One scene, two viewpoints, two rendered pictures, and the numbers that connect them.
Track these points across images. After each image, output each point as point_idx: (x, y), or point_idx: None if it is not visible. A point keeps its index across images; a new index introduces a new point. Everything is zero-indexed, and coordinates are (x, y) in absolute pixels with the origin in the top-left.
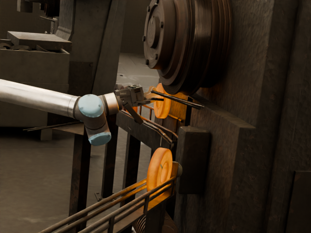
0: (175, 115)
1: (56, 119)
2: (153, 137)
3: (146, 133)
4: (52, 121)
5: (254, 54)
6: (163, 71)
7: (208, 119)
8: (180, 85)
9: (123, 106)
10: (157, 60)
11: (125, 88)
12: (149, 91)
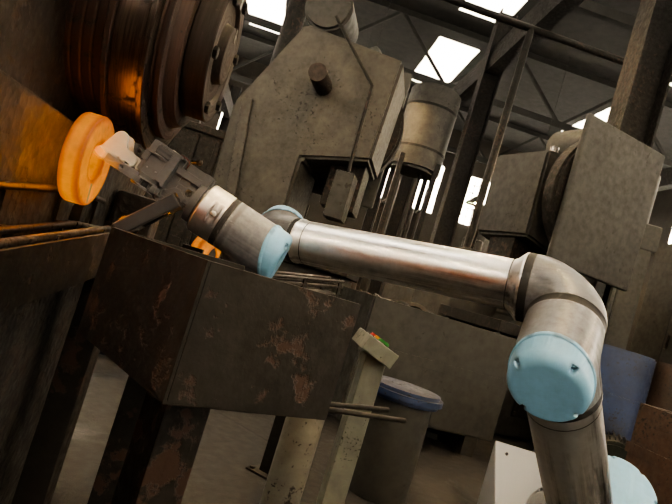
0: (52, 182)
1: (294, 383)
2: (103, 251)
3: (80, 256)
4: (307, 394)
5: None
6: (183, 119)
7: (122, 176)
8: (171, 139)
9: (182, 208)
10: (215, 112)
11: (192, 165)
12: (123, 148)
